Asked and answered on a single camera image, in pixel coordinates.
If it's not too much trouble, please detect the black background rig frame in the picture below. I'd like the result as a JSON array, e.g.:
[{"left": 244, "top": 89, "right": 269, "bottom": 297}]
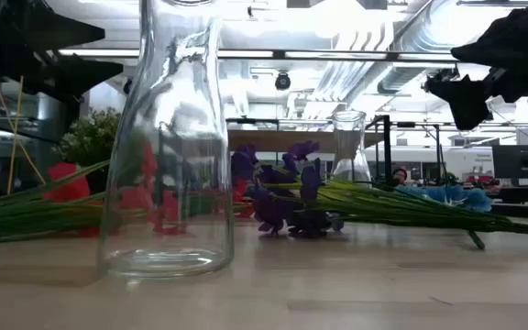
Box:
[{"left": 394, "top": 121, "right": 444, "bottom": 184}]

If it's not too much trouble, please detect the long ceiling light rail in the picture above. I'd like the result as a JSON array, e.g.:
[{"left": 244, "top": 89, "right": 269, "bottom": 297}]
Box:
[{"left": 57, "top": 47, "right": 462, "bottom": 63}]

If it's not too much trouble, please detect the dark computer monitor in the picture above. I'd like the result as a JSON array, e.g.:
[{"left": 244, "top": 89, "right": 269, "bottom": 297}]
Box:
[{"left": 491, "top": 144, "right": 528, "bottom": 181}]

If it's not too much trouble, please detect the wooden shelf with black frame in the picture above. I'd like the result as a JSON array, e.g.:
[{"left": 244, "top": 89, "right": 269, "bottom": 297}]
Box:
[{"left": 225, "top": 114, "right": 394, "bottom": 189}]

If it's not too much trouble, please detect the potted green plant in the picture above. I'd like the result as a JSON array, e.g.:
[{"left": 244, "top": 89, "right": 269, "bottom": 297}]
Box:
[{"left": 55, "top": 107, "right": 123, "bottom": 196}]

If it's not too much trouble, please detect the person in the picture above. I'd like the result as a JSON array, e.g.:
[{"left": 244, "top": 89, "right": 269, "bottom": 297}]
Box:
[{"left": 391, "top": 167, "right": 410, "bottom": 187}]

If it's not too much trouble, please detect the yellow cable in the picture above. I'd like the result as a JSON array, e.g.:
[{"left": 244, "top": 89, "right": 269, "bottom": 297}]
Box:
[
  {"left": 0, "top": 81, "right": 48, "bottom": 185},
  {"left": 7, "top": 75, "right": 25, "bottom": 194}
]

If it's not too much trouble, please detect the silver ventilation duct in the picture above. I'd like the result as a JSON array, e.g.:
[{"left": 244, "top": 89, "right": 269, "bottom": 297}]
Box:
[{"left": 344, "top": 0, "right": 476, "bottom": 106}]

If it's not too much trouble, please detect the black aluminium table frame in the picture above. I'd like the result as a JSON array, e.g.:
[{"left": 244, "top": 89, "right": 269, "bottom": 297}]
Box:
[{"left": 229, "top": 195, "right": 528, "bottom": 220}]

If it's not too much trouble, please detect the purple artificial flower bunch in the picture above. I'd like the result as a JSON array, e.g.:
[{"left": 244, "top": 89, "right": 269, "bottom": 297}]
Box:
[{"left": 230, "top": 139, "right": 528, "bottom": 240}]

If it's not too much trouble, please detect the blue artificial flower bunch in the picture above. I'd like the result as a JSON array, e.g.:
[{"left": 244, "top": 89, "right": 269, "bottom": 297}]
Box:
[{"left": 394, "top": 182, "right": 494, "bottom": 251}]

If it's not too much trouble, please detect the clear glass vase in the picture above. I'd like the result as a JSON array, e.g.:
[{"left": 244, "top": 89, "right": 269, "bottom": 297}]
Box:
[
  {"left": 97, "top": 0, "right": 237, "bottom": 280},
  {"left": 330, "top": 109, "right": 374, "bottom": 187}
]

